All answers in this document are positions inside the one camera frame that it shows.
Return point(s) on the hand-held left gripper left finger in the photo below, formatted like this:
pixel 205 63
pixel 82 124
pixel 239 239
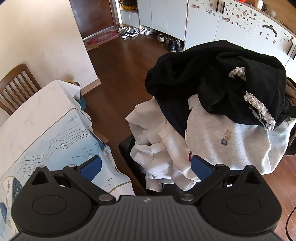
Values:
pixel 91 168

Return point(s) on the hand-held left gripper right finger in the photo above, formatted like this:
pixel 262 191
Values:
pixel 201 168

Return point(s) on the black pearl-cuffed sweater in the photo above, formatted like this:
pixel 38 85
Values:
pixel 196 76

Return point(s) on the grey rabbit sweatshirt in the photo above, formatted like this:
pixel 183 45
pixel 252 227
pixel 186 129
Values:
pixel 231 150

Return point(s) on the white garment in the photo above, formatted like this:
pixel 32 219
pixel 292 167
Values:
pixel 161 157

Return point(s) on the black chair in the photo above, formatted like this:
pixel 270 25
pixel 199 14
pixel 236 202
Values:
pixel 129 150

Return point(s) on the blue printed tablecloth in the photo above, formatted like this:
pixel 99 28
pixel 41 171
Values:
pixel 46 129

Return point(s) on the teal stool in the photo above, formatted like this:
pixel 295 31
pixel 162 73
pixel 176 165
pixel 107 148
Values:
pixel 82 102

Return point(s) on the wooden slatted chair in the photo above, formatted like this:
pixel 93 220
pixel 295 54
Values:
pixel 18 83

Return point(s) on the red patterned rug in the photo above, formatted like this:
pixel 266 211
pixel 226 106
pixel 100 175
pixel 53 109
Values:
pixel 101 37

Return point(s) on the white sticker-covered cabinet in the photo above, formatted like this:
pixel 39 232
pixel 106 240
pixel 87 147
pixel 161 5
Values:
pixel 203 25

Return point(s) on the row of shoes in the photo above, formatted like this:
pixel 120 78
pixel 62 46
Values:
pixel 148 31

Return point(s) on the brown wooden door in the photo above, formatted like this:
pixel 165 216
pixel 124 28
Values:
pixel 92 16

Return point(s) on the yellow black bag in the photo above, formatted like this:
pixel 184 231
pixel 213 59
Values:
pixel 127 5

